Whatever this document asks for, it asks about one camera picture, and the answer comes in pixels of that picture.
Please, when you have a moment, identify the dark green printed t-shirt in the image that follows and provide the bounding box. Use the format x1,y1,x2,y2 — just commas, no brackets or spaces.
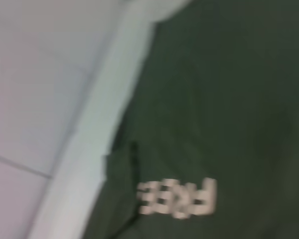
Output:
82,0,299,239

